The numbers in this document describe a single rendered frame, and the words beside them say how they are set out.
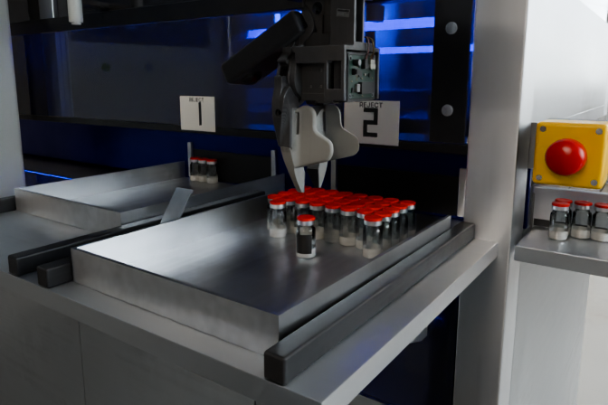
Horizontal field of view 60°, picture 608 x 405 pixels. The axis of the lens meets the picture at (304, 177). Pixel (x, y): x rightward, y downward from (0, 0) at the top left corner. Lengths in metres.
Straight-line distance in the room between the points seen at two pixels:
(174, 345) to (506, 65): 0.47
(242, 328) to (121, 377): 0.93
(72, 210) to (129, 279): 0.30
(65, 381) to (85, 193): 0.70
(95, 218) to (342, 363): 0.44
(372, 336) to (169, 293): 0.17
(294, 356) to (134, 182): 0.71
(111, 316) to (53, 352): 1.07
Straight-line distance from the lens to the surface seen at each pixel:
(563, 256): 0.68
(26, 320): 1.63
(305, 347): 0.38
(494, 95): 0.67
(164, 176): 1.07
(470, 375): 0.78
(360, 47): 0.53
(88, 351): 1.41
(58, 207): 0.81
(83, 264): 0.55
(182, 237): 0.65
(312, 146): 0.53
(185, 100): 0.96
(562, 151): 0.62
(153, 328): 0.46
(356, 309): 0.43
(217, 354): 0.41
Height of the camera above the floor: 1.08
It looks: 10 degrees down
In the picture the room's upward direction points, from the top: straight up
